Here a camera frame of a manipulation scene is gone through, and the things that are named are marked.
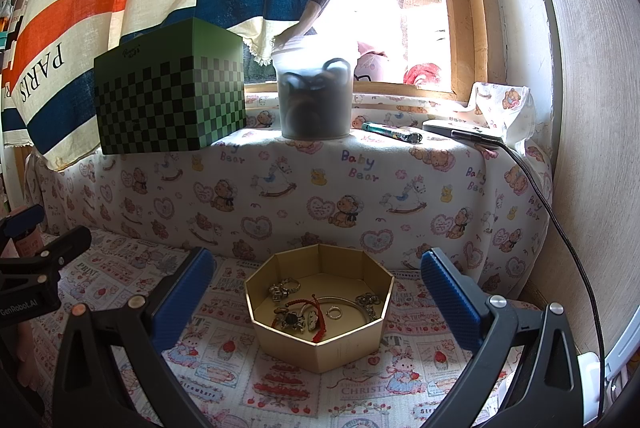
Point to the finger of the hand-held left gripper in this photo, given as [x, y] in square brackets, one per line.
[25, 215]
[65, 243]

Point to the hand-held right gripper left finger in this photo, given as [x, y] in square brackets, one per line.
[185, 293]

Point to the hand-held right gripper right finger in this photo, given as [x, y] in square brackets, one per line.
[450, 293]

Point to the gold octagonal box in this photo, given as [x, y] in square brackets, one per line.
[310, 353]

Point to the red-capped bottle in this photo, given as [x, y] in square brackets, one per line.
[30, 240]

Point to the dark pendant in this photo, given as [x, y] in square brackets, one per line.
[290, 320]

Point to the silver bangle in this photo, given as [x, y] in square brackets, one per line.
[340, 299]

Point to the strawberry print tablecloth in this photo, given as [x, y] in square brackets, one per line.
[350, 388]

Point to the green checkered box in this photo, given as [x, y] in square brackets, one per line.
[150, 108]

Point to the bear print cloth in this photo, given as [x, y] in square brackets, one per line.
[300, 178]

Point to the green lighter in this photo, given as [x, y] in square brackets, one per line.
[385, 130]

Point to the translucent plastic container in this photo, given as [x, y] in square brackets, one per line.
[310, 108]

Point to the wooden window frame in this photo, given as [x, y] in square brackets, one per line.
[460, 33]

